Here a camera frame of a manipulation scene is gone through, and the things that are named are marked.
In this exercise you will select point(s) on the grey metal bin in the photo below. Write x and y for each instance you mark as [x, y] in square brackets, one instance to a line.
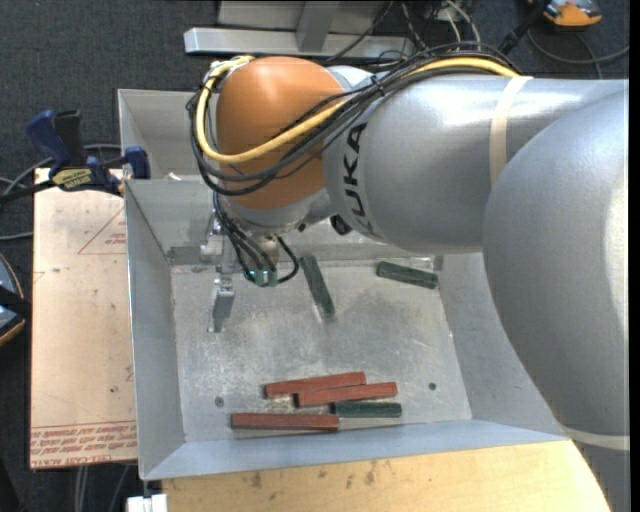
[310, 345]

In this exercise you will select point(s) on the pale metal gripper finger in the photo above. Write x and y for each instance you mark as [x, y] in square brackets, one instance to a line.
[190, 255]
[223, 305]

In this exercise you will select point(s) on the brown cardboard board, red print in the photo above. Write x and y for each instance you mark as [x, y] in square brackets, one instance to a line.
[80, 320]

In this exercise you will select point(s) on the red-brown flat block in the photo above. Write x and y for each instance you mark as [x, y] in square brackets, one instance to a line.
[315, 384]
[285, 421]
[347, 394]

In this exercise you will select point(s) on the dark green flat block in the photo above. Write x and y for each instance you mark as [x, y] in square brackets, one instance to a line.
[367, 410]
[318, 286]
[407, 275]

